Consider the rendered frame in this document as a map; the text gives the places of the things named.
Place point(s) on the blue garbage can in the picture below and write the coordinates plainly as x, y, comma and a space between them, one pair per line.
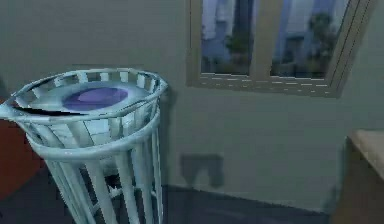
95, 98

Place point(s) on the green slatted garbage container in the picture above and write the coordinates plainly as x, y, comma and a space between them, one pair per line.
100, 186

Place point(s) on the beige framed window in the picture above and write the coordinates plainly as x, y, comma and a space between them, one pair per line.
263, 43

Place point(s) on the red brown furniture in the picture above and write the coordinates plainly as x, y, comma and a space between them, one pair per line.
13, 156

